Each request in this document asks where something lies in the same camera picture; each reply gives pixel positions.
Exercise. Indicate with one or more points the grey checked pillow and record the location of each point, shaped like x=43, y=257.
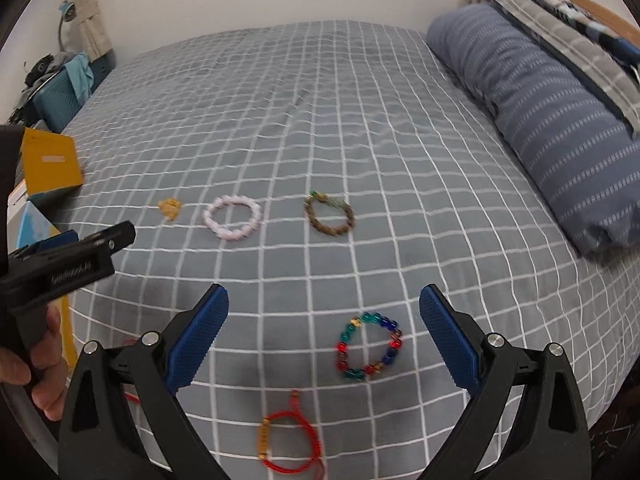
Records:
x=580, y=55

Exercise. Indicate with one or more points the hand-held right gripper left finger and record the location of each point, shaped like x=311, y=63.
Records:
x=197, y=342

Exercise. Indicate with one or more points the dark grey bag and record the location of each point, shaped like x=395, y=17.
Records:
x=45, y=65

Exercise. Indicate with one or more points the teal cloth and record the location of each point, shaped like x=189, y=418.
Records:
x=79, y=75

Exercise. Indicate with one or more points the wooden headboard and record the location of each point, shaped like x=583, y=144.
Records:
x=595, y=2

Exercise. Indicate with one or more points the teal suitcase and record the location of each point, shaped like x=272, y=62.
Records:
x=55, y=102

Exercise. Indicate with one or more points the blue striped bolster pillow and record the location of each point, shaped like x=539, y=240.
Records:
x=540, y=110

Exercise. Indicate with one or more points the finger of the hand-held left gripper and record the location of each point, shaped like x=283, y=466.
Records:
x=62, y=239
x=112, y=237

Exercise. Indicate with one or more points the dark blue patterned pillow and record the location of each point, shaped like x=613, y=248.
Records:
x=565, y=7

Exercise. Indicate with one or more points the grey checked bed sheet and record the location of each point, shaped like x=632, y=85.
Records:
x=325, y=125

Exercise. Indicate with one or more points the teal desk lamp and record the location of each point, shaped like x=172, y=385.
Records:
x=66, y=10

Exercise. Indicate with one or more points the yellow and blue cardboard box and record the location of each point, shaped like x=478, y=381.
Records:
x=52, y=160

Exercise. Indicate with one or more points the person's left hand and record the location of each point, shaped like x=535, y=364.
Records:
x=50, y=360

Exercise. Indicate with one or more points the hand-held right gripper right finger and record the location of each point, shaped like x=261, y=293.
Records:
x=450, y=340

